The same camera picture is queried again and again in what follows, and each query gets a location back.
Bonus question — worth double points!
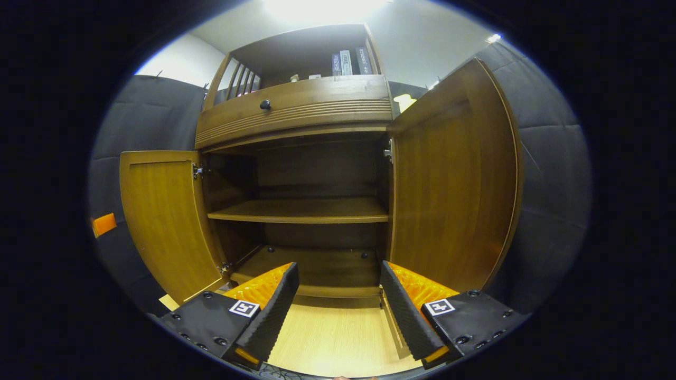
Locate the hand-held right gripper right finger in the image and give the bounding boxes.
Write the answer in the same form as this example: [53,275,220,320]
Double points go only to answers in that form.
[380,261,529,370]

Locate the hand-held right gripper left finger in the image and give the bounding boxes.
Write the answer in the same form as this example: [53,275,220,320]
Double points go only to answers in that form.
[158,262,300,370]

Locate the wooden cabinet door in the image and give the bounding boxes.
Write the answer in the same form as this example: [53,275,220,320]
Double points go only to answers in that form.
[119,150,229,306]
[387,57,524,293]

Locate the brown wooden shoe cabinet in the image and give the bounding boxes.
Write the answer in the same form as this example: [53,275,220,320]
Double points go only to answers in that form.
[194,23,394,299]

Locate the wooden cabinet drawer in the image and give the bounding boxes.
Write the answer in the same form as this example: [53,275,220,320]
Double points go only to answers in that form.
[195,75,392,143]

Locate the wooden inner shelf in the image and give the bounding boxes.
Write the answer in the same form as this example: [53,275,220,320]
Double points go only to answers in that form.
[208,198,390,224]

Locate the black backdrop cloth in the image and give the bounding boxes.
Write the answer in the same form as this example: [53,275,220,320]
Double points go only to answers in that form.
[388,40,592,315]
[89,74,208,317]

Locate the large ceiling light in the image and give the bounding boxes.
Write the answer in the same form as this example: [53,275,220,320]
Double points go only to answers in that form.
[264,0,391,22]

